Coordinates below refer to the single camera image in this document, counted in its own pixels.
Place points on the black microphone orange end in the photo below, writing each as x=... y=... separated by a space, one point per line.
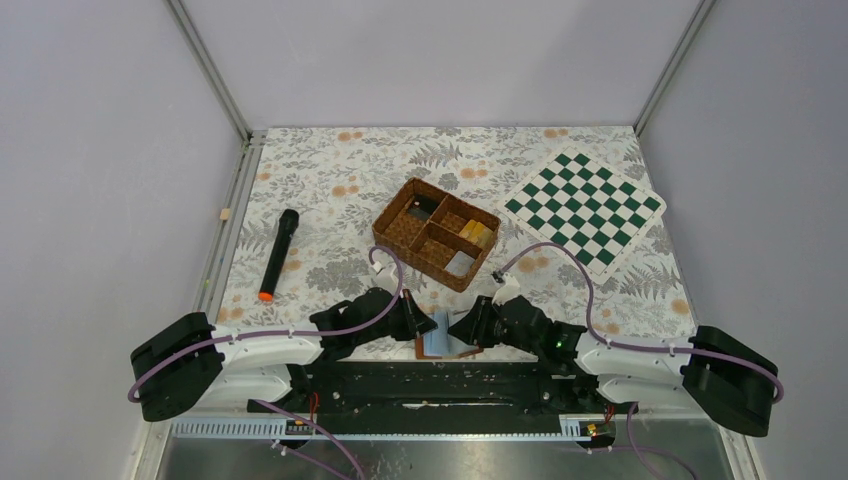
x=287 y=225

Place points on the floral patterned table mat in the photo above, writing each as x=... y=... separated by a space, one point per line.
x=340 y=180

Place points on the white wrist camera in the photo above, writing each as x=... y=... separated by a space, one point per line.
x=385 y=276
x=509 y=287

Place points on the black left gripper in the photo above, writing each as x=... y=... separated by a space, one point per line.
x=411 y=317

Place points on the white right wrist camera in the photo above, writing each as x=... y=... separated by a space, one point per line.
x=509 y=287

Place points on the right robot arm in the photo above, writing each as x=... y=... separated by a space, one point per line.
x=710 y=370

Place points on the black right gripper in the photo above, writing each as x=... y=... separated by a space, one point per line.
x=483 y=321

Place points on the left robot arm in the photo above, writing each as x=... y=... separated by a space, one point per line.
x=193 y=364

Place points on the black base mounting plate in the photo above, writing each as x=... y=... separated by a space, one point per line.
x=442 y=398

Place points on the green white chessboard mat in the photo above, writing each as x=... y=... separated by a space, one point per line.
x=589 y=207

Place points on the yellow block in basket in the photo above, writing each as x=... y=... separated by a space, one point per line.
x=476 y=233

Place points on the brown woven divided basket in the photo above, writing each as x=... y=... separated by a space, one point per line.
x=428 y=246

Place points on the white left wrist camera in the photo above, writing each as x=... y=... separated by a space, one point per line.
x=385 y=276

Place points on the grey card in basket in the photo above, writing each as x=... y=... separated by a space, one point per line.
x=460 y=264

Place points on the black item in basket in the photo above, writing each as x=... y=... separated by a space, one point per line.
x=422 y=208

